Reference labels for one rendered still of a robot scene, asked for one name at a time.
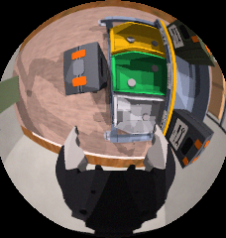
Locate green open bin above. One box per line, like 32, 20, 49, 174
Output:
111, 51, 168, 96

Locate yellow open bin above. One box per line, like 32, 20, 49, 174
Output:
110, 22, 166, 59

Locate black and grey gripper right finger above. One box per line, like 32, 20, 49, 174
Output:
143, 124, 175, 200

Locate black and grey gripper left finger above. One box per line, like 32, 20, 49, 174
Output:
56, 126, 88, 199

